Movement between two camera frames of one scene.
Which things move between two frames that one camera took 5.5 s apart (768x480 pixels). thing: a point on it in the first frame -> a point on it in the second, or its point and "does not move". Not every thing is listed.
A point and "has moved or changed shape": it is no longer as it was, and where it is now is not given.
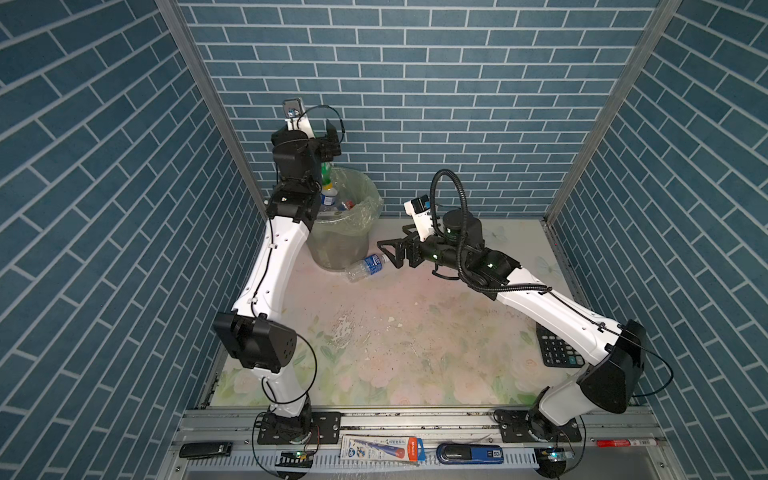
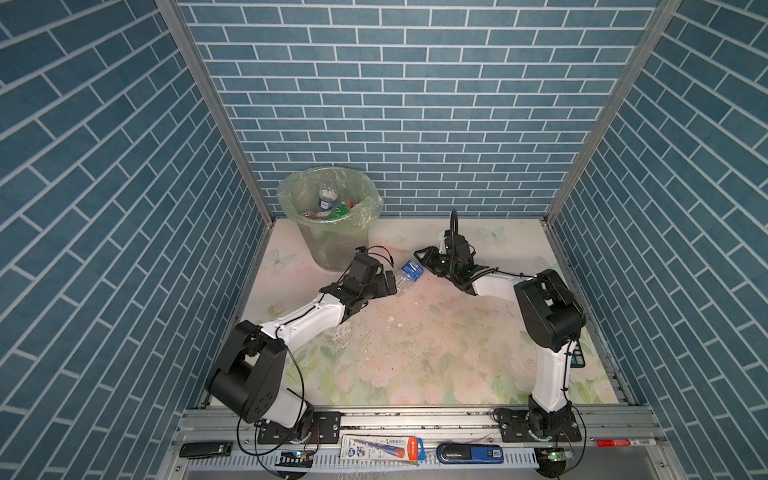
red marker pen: [626, 442] does not move
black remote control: [192, 450] does not move
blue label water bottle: [359, 270] has moved or changed shape
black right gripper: [413, 240] -> [428, 258]
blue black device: [470, 454] does not move
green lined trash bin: [341, 237] does not move
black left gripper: [323, 152] -> [383, 290]
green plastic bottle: [326, 172] -> [338, 212]
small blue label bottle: [328, 196] does not move
